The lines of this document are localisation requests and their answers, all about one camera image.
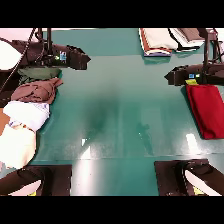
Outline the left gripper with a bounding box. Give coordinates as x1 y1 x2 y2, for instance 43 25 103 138
57 45 92 71

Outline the dark green garment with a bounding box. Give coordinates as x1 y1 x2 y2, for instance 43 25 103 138
17 67 63 85

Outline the brown garment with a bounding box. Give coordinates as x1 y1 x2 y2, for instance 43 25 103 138
10 77 64 105

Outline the red garment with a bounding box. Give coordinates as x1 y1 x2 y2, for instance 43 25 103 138
185 83 224 141

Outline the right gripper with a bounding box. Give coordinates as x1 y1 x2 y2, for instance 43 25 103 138
164 64 202 87

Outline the grey folded garment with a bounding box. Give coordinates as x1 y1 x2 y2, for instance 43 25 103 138
179 28 206 43

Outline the beige folded garment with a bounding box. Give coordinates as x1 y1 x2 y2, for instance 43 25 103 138
141 28 180 52

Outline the cream garment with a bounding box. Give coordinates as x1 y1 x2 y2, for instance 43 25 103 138
0 122 37 170

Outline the orange folded garment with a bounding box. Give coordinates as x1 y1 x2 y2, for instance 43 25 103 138
138 28 173 58

